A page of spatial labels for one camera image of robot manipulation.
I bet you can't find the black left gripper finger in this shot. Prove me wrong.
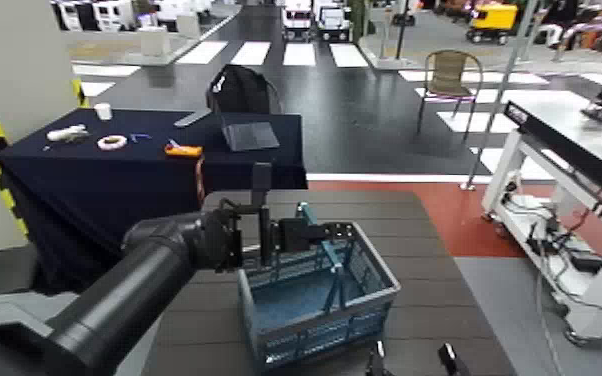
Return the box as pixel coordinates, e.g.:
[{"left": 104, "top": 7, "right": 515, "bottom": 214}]
[{"left": 437, "top": 343, "right": 471, "bottom": 376}]

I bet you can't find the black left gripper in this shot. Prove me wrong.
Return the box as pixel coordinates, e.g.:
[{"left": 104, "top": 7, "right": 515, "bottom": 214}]
[{"left": 271, "top": 216, "right": 387, "bottom": 376}]

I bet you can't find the blue-grey plastic crate with handle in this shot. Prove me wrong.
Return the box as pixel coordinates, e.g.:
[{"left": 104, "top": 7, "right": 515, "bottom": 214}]
[{"left": 237, "top": 201, "right": 402, "bottom": 372}]

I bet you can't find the black power adapter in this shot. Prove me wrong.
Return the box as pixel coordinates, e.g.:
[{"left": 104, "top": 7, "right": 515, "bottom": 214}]
[{"left": 567, "top": 250, "right": 602, "bottom": 275}]

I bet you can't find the black open laptop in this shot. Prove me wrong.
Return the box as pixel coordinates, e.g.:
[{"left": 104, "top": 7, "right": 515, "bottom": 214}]
[{"left": 219, "top": 113, "right": 282, "bottom": 153}]

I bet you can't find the orange hand tool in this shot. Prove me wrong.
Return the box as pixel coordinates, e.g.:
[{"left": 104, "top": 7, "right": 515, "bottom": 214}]
[{"left": 163, "top": 139, "right": 204, "bottom": 159}]

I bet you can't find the black backpack on chair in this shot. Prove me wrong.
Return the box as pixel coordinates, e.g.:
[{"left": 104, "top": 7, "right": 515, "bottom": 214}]
[{"left": 205, "top": 63, "right": 284, "bottom": 116}]

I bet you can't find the brown wicker metal chair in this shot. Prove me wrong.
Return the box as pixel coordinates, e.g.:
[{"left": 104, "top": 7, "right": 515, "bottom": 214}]
[{"left": 416, "top": 49, "right": 485, "bottom": 144}]

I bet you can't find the grey flat bar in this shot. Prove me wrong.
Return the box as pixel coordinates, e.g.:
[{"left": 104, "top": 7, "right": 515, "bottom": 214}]
[{"left": 173, "top": 108, "right": 213, "bottom": 129}]

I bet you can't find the grey metal stand pole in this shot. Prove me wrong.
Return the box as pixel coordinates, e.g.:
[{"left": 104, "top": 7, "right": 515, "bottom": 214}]
[{"left": 460, "top": 0, "right": 540, "bottom": 192}]

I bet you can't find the white table with black edge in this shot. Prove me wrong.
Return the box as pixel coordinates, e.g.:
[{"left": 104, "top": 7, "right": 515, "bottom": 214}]
[{"left": 481, "top": 90, "right": 602, "bottom": 344}]

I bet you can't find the dark street lamp pole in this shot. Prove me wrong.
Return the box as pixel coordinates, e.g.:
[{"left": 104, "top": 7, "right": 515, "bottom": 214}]
[{"left": 377, "top": 0, "right": 414, "bottom": 71}]

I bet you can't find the white model truck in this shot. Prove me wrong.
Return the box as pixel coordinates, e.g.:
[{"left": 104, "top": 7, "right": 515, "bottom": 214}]
[
  {"left": 314, "top": 0, "right": 353, "bottom": 43},
  {"left": 280, "top": 0, "right": 314, "bottom": 43}
]

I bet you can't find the table with navy cloth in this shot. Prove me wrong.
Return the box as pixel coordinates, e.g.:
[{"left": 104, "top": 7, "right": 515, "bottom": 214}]
[{"left": 0, "top": 107, "right": 309, "bottom": 296}]

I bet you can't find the pink white tape roll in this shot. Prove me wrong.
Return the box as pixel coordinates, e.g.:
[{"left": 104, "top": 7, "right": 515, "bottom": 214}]
[{"left": 96, "top": 134, "right": 129, "bottom": 152}]

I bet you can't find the yellow small vehicle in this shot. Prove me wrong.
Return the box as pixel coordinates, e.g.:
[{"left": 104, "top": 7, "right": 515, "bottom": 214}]
[{"left": 465, "top": 3, "right": 519, "bottom": 46}]

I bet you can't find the white square block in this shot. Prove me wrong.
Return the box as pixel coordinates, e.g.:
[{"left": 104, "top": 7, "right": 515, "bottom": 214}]
[{"left": 139, "top": 26, "right": 172, "bottom": 57}]

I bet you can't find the small yellow black corner guard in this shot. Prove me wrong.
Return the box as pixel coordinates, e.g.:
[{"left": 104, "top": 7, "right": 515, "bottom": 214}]
[{"left": 71, "top": 78, "right": 90, "bottom": 109}]

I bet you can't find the white kiosk row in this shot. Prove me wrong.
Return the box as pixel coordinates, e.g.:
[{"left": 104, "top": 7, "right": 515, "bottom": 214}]
[{"left": 50, "top": 0, "right": 141, "bottom": 33}]

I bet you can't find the black cable bundle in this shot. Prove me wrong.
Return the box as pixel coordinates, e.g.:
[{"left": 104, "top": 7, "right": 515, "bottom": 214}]
[{"left": 523, "top": 217, "right": 571, "bottom": 258}]

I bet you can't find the orange hanging strap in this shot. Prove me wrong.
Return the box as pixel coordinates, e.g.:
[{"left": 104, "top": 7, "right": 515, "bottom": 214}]
[{"left": 194, "top": 156, "right": 207, "bottom": 207}]

